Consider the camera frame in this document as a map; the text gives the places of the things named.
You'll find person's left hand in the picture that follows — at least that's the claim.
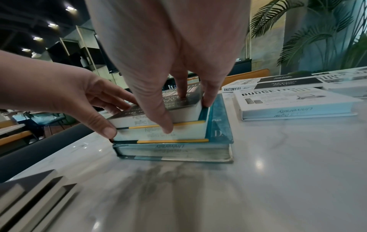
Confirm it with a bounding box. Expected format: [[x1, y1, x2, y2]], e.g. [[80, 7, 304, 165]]
[[0, 50, 138, 139]]

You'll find person's right hand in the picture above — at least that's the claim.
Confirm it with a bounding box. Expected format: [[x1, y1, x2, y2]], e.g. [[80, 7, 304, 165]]
[[84, 0, 252, 135]]

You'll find black book with barcode print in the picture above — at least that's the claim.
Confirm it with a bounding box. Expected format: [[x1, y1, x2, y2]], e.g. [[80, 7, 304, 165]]
[[107, 82, 206, 127]]

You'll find white book with body sketches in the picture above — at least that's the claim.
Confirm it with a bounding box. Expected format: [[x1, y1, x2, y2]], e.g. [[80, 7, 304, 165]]
[[222, 78, 260, 94]]

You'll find teal hardcover book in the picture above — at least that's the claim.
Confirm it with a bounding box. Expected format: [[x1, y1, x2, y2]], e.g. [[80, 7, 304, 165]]
[[112, 93, 234, 164]]

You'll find blue book with yellow dot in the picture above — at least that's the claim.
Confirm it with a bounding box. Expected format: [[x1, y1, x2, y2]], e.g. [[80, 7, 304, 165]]
[[112, 106, 211, 144]]

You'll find group of small black books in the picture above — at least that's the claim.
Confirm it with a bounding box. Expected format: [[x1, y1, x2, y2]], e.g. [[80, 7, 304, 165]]
[[0, 169, 83, 232]]

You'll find thin black book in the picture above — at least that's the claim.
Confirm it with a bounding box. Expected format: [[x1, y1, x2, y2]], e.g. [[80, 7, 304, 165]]
[[253, 71, 325, 90]]

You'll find white book with grey bars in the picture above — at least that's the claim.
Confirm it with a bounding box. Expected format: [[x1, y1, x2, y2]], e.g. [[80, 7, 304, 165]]
[[233, 87, 364, 122]]

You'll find white book with gold circle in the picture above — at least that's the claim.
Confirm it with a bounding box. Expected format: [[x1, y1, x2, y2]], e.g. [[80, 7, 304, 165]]
[[312, 67, 367, 100]]

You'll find black roll-cushion lounge chair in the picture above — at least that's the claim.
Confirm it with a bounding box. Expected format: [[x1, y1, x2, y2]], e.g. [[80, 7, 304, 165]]
[[0, 123, 98, 184]]

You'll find black cabinet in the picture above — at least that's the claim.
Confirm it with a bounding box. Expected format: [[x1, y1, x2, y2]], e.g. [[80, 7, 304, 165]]
[[226, 58, 253, 76]]

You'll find orange upholstered chair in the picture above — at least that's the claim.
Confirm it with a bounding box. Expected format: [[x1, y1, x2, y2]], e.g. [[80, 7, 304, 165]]
[[221, 69, 271, 88]]

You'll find green palm plant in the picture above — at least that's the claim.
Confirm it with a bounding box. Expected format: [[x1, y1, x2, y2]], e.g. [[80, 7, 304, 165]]
[[249, 0, 367, 71]]

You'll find white marble table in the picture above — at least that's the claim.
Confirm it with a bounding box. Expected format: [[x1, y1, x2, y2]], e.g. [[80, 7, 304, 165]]
[[5, 89, 367, 232]]

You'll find pale-framed wall shelf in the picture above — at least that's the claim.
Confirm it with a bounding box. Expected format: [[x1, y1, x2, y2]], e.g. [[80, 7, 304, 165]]
[[45, 25, 115, 76]]

